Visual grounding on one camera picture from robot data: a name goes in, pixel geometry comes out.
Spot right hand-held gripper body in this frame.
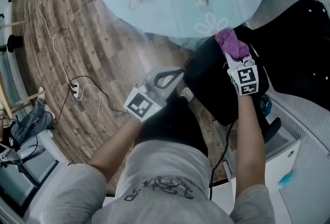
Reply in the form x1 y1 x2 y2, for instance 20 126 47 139
227 60 259 96

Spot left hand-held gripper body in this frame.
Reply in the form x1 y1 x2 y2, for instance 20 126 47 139
123 73 172 122

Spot purple microfibre cloth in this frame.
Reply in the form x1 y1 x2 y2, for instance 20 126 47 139
215 28 250 60

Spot person's left forearm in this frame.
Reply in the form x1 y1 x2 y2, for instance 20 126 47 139
87 117 144 182

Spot person's right forearm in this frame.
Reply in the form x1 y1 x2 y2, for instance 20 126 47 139
236 93 266 193

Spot teal fluffy cloth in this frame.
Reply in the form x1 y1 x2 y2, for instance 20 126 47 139
277 172 293 187

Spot person's white shoe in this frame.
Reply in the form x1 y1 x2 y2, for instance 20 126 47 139
179 87 194 102

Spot black office chair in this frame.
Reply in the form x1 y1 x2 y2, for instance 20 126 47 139
184 0 330 142

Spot black waste bin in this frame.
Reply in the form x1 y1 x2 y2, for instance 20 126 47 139
259 96 273 118

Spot person's black trousers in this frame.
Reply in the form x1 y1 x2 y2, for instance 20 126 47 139
134 93 209 156

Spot round light blue table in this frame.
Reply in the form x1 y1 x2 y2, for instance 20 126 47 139
94 0 266 45

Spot black jacket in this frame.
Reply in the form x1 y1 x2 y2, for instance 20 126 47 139
257 0 330 102

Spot white power strip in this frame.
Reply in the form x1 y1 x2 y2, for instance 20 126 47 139
68 82 83 101

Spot white desk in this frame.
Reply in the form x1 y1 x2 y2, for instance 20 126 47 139
262 139 330 224

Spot black round stand base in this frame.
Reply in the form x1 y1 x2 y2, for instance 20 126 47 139
7 34 24 53

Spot black framed glass cabinet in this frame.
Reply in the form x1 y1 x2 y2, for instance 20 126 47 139
0 148 60 218

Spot white floor cable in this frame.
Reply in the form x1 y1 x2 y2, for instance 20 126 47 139
77 83 113 137

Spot black floor cable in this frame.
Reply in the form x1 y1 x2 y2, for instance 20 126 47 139
53 75 129 125

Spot short white phone cable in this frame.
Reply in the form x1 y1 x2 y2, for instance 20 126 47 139
128 0 143 10

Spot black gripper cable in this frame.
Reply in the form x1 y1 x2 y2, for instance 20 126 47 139
208 119 236 201

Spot wooden frame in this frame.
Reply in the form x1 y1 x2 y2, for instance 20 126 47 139
0 20 46 120

